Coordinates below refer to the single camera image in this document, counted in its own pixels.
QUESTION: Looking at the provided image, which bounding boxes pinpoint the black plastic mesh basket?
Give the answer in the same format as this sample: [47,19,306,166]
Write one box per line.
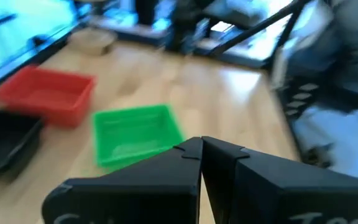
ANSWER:
[0,108,45,175]

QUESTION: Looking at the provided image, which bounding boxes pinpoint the red plastic mesh basket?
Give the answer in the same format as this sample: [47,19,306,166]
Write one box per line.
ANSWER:
[0,64,96,125]
[0,67,96,128]

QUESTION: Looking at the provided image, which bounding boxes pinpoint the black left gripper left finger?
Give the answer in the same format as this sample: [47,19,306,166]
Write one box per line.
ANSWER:
[41,136,204,224]

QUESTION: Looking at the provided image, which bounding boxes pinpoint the black diagonal beam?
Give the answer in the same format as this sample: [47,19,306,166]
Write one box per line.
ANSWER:
[209,0,307,58]

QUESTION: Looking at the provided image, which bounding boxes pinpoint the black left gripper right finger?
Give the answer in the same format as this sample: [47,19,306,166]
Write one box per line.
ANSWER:
[201,136,358,224]

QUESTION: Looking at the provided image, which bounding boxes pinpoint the green plastic mesh basket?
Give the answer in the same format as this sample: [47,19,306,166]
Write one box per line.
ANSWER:
[91,104,185,170]

